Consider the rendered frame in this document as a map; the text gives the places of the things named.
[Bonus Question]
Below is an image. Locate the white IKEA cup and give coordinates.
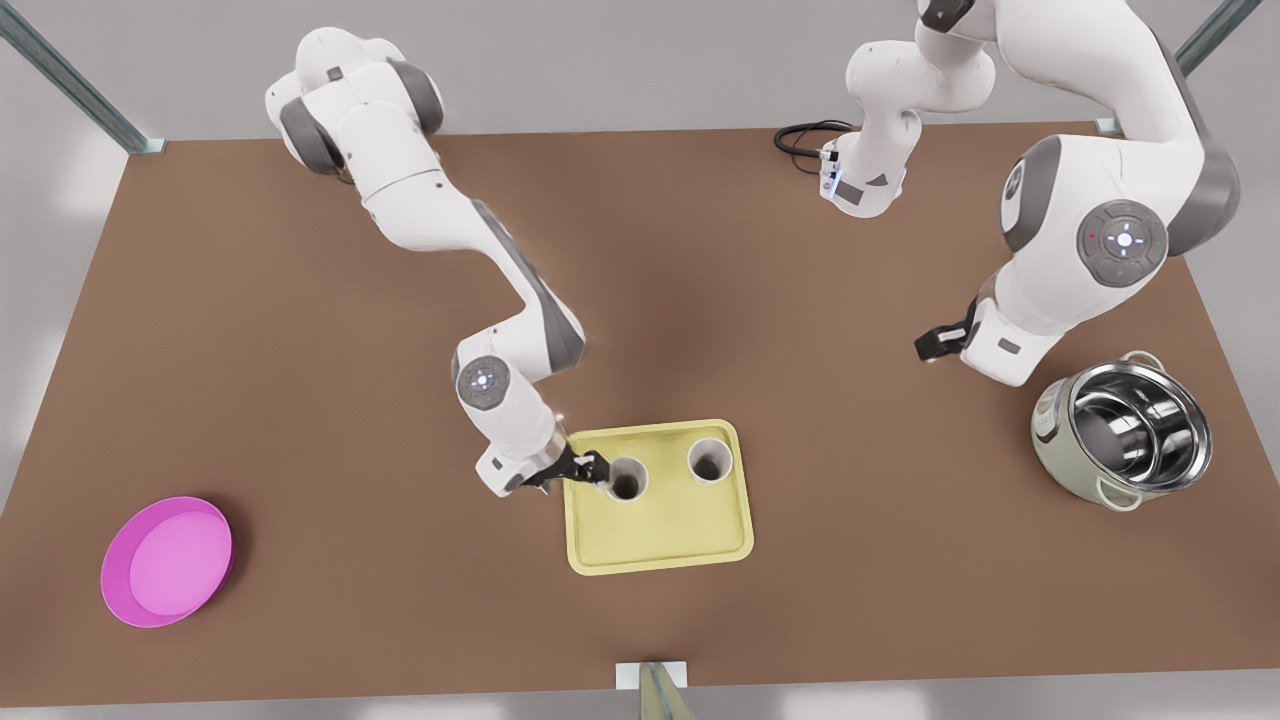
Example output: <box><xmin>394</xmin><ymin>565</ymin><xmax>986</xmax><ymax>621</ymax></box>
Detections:
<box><xmin>686</xmin><ymin>437</ymin><xmax>735</xmax><ymax>486</ymax></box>
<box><xmin>606</xmin><ymin>456</ymin><xmax>650</xmax><ymax>504</ymax></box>

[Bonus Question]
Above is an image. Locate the yellow rectangular tray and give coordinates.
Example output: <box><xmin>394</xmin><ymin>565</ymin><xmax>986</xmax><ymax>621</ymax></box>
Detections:
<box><xmin>563</xmin><ymin>418</ymin><xmax>756</xmax><ymax>578</ymax></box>

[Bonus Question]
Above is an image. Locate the pink round bowl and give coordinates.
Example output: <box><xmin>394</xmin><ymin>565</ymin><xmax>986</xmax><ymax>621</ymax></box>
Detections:
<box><xmin>100</xmin><ymin>495</ymin><xmax>236</xmax><ymax>630</ymax></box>

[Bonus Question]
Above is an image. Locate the steel pot with green handles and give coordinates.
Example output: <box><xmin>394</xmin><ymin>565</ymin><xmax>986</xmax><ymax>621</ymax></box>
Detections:
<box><xmin>1030</xmin><ymin>350</ymin><xmax>1214</xmax><ymax>514</ymax></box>

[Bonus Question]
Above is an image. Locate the silver frame post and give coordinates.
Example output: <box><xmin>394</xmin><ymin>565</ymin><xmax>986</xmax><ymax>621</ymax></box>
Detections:
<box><xmin>0</xmin><ymin>0</ymin><xmax>167</xmax><ymax>157</ymax></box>
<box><xmin>1094</xmin><ymin>0</ymin><xmax>1264</xmax><ymax>137</ymax></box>
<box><xmin>614</xmin><ymin>659</ymin><xmax>693</xmax><ymax>720</ymax></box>

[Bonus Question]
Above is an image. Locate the black cable loop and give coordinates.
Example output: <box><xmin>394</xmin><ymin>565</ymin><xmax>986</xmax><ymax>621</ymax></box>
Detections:
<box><xmin>773</xmin><ymin>119</ymin><xmax>857</xmax><ymax>162</ymax></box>

